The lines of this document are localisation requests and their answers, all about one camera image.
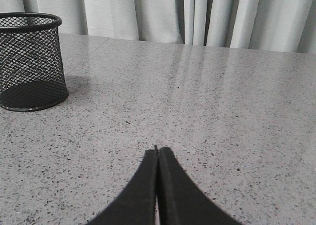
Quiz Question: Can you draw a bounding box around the white pleated curtain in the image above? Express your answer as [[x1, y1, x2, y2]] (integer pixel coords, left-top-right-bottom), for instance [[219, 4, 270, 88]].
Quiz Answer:
[[0, 0, 316, 53]]

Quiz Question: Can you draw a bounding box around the black mesh pen bucket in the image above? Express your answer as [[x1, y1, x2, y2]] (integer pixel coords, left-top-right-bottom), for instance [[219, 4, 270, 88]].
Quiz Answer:
[[0, 12, 69, 112]]

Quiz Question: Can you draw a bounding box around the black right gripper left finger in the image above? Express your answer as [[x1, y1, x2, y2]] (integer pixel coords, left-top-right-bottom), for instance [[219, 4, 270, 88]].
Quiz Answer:
[[89, 149, 158, 225]]

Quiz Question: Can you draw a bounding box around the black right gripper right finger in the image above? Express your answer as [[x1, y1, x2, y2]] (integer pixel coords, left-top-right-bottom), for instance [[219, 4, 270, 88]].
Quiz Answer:
[[158, 147, 240, 225]]

